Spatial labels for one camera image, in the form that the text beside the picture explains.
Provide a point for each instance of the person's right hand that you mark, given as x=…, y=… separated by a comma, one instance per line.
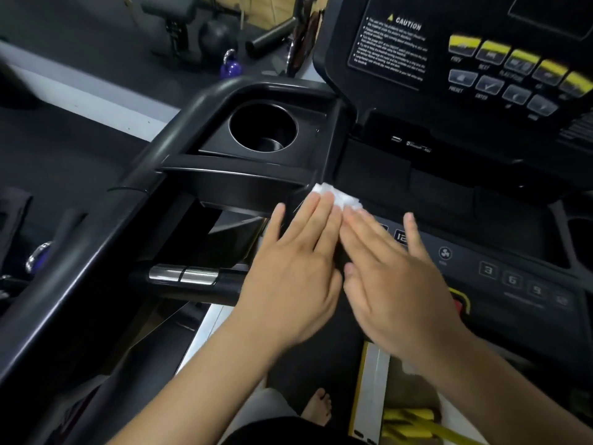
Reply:
x=403, y=301

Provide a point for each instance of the person's left hand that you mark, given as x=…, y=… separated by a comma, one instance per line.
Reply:
x=292, y=291

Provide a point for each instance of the white wet wipe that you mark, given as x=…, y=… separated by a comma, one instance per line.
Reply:
x=336, y=196

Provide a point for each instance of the grey treadmill keypad control panel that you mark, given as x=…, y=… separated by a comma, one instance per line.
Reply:
x=509, y=296

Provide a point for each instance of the black treadmill console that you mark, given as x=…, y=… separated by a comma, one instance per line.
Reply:
x=92, y=254
x=463, y=125

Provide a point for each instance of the person's left forearm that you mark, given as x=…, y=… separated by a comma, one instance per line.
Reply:
x=199, y=393

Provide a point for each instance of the person's grey trousers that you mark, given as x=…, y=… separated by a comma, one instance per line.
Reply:
x=264, y=407

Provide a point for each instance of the person's black top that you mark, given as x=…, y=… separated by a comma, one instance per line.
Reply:
x=287, y=435

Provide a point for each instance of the red emergency stop button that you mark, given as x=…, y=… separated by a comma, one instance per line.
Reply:
x=461, y=301

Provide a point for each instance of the purple kettlebell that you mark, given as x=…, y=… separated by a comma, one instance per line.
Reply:
x=230, y=68

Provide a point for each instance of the black exercise bike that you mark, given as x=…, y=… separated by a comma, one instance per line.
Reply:
x=303, y=41

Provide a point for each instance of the black foam roller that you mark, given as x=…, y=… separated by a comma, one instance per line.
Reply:
x=268, y=39

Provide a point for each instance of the black medicine ball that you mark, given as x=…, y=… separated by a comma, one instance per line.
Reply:
x=217, y=39

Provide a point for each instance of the black weight bench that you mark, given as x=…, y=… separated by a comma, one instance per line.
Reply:
x=171, y=9

